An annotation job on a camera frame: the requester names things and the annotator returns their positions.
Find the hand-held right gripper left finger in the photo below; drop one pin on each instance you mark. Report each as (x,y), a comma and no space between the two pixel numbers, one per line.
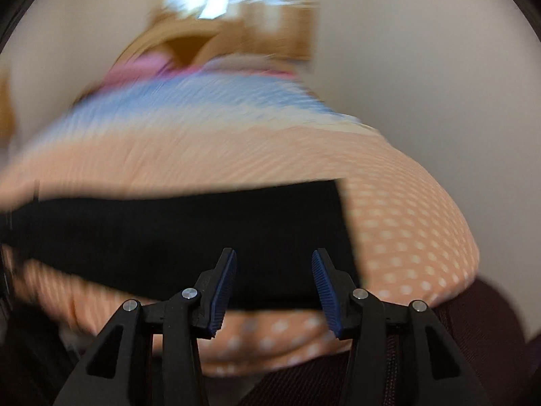
(224,292)

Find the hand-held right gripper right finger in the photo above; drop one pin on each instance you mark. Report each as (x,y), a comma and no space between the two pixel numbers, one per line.
(325,292)

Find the black pants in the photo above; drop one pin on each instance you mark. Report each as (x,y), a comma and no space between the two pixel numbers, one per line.
(169,237)

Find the polka dot bedsheet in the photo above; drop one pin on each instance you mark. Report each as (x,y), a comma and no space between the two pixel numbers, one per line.
(253,160)

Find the pink folded blanket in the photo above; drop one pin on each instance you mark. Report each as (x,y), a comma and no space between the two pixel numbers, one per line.
(135,72)

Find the wooden headboard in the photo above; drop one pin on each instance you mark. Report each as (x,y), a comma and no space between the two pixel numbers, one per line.
(186,46)

